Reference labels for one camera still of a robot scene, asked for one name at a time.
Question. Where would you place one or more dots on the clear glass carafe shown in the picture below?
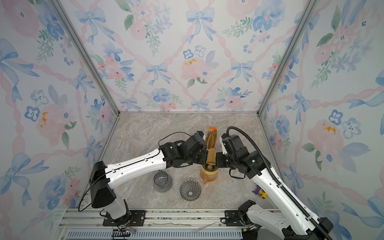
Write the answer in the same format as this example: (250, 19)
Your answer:
(162, 182)

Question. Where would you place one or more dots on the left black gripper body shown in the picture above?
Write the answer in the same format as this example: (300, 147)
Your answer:
(200, 159)

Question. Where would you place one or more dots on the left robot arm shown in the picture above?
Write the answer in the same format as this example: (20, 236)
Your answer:
(105, 178)

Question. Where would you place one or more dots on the colourful toy figure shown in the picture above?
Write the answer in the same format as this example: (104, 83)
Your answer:
(260, 192)

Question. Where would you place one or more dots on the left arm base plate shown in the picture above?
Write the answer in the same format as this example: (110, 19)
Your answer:
(133, 218)

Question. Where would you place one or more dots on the clear glass dripper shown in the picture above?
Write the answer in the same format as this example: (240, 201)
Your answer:
(190, 190)

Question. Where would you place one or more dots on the orange glass carafe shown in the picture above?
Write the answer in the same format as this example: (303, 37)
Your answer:
(208, 176)

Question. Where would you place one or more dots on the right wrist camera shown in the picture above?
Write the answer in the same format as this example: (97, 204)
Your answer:
(232, 143)

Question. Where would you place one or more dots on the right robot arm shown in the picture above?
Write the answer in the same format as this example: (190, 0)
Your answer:
(296, 221)

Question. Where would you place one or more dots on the aluminium front rail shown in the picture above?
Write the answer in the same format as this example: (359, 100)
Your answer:
(159, 224)

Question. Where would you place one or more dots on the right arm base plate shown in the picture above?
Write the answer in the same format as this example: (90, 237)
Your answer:
(236, 218)

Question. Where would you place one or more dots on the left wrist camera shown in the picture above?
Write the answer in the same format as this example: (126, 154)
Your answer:
(200, 133)

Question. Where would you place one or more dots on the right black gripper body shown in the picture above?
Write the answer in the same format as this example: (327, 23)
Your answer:
(225, 161)

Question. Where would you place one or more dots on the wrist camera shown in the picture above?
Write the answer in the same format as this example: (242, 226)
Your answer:
(200, 133)
(232, 143)

